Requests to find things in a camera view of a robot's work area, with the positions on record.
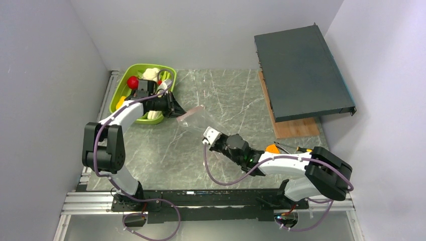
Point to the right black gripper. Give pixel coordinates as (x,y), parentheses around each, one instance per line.
(215,146)

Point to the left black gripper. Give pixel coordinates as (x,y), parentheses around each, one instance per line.
(173,107)

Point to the clear zip top bag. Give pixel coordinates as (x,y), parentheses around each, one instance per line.
(197,120)

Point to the green celery stalk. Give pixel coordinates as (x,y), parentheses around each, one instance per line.
(156,114)

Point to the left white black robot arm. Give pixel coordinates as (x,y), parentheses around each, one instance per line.
(103,142)

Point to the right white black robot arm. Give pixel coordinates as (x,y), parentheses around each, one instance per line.
(316,172)

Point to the white cauliflower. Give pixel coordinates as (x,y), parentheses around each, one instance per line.
(151,74)

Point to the orange tape measure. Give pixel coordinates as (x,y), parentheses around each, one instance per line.
(272,149)

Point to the red tomato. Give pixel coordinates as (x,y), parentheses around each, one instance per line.
(133,82)

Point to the yellow black screwdriver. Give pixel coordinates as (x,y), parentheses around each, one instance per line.
(281,147)
(300,149)

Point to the yellow bell pepper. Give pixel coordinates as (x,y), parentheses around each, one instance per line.
(121,102)

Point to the green plastic basket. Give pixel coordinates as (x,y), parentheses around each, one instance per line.
(123,90)

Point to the wooden board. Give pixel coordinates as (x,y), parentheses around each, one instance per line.
(305,127)

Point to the dark green metal case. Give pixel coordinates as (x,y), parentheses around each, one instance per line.
(301,75)

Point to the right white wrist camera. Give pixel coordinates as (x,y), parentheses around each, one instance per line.
(210,136)

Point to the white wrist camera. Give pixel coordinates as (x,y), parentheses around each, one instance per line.
(145,88)
(210,136)

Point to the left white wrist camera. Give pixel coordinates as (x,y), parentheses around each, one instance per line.
(145,88)

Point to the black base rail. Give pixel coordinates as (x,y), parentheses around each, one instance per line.
(206,205)

